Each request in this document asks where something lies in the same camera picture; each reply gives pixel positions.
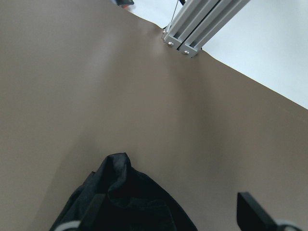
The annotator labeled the black t-shirt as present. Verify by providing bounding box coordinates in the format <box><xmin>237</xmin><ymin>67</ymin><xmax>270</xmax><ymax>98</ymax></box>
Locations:
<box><xmin>50</xmin><ymin>153</ymin><xmax>197</xmax><ymax>231</ymax></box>

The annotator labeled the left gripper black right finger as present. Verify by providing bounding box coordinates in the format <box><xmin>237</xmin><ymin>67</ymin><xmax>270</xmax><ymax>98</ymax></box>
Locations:
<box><xmin>236</xmin><ymin>192</ymin><xmax>278</xmax><ymax>231</ymax></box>

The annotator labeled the aluminium frame post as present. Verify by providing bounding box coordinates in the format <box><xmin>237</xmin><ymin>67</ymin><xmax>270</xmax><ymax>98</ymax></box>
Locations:
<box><xmin>162</xmin><ymin>0</ymin><xmax>249</xmax><ymax>58</ymax></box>

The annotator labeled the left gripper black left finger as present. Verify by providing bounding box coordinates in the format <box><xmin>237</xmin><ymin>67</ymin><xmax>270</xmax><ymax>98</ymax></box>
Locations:
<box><xmin>78</xmin><ymin>193</ymin><xmax>106</xmax><ymax>231</ymax></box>

